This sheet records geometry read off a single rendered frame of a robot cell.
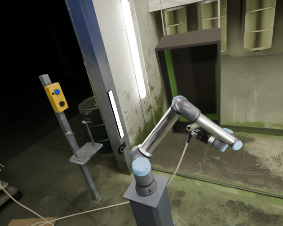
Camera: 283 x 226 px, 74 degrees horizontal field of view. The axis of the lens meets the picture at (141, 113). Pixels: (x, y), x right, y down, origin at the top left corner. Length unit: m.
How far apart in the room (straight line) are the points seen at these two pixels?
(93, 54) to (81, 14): 0.36
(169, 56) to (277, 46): 1.72
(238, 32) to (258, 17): 0.50
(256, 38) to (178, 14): 1.12
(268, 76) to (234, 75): 0.45
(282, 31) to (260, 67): 0.53
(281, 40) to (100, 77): 2.59
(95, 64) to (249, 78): 2.35
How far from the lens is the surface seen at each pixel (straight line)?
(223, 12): 3.09
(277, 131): 3.35
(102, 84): 2.10
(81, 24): 2.05
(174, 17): 3.17
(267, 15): 3.02
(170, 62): 2.37
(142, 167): 1.52
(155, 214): 1.73
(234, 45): 3.45
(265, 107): 3.33
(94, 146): 2.12
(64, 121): 2.01
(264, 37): 3.04
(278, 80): 3.41
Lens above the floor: 1.93
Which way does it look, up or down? 27 degrees down
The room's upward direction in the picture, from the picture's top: 12 degrees counter-clockwise
